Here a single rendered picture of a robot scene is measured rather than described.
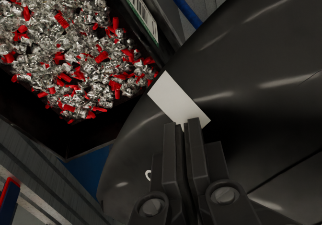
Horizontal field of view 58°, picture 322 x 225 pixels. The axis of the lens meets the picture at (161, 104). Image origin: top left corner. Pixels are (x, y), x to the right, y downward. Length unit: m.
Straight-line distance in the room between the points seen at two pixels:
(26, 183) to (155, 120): 0.33
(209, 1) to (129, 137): 0.99
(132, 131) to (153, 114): 0.02
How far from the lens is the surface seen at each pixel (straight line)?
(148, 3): 0.29
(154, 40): 0.26
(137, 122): 0.16
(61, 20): 0.25
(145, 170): 0.17
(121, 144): 0.17
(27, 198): 0.50
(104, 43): 0.27
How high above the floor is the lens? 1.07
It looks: 45 degrees down
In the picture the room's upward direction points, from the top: 176 degrees clockwise
